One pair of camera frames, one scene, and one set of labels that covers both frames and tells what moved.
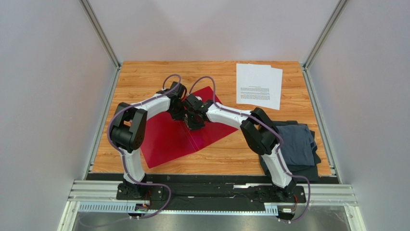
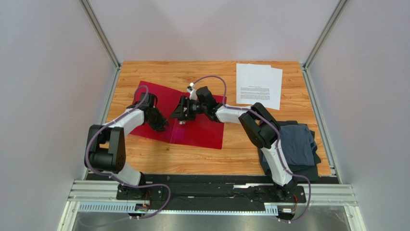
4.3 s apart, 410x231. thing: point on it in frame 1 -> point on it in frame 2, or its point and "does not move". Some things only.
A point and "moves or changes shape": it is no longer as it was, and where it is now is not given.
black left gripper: x=180 y=116 -> x=159 y=126
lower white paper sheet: x=265 y=85 does not move
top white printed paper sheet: x=254 y=84 does not move
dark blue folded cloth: x=299 y=150 does not move
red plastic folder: x=167 y=139 moves or changes shape
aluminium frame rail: x=83 y=191 does not move
